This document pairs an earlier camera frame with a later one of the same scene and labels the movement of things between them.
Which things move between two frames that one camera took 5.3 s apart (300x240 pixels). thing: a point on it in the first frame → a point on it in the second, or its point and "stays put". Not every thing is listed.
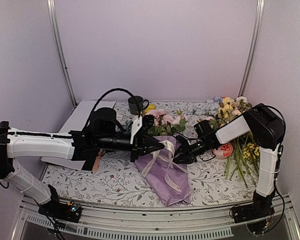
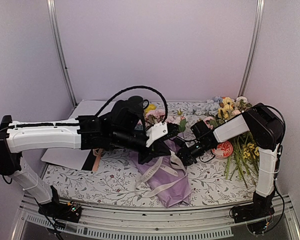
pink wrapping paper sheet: x=168 y=179 stays put
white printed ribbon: x=167 y=179 → x=167 y=170
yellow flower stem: x=151 y=106 stays put
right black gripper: x=187 y=153 stays put
